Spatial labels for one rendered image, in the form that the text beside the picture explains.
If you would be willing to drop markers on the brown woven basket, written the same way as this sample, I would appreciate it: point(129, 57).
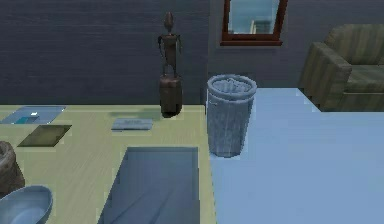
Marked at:
point(9, 170)

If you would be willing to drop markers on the olive flat book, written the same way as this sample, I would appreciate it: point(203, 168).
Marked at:
point(44, 135)

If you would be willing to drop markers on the brown wooden figure statue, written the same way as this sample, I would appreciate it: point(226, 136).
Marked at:
point(170, 90)

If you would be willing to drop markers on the blue flat book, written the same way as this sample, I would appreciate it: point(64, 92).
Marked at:
point(33, 114)

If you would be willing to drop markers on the pale blue bowl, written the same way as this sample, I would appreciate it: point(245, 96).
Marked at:
point(26, 206)

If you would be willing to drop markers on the pale green wooden table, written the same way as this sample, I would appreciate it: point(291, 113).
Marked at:
point(83, 160)

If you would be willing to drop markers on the olive striped armchair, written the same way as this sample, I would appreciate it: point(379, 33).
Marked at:
point(346, 76)

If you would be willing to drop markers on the red framed window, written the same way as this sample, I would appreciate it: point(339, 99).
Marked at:
point(254, 20)

